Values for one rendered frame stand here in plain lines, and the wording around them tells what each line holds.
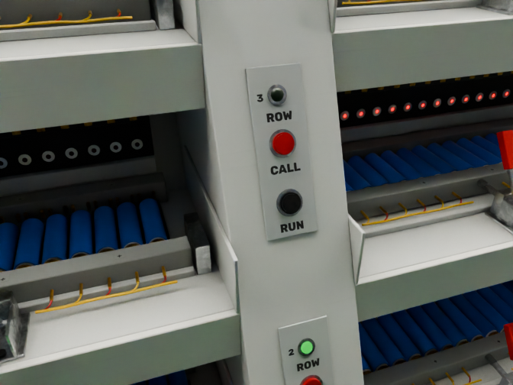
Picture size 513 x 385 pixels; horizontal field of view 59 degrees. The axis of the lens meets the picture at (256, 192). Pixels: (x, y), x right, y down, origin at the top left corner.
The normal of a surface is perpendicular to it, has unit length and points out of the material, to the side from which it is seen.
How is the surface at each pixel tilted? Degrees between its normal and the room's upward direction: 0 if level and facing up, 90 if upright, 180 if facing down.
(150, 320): 23
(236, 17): 90
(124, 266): 112
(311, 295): 90
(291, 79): 90
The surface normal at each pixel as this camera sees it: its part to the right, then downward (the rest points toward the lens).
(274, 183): 0.29, 0.13
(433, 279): 0.31, 0.49
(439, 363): 0.00, -0.85
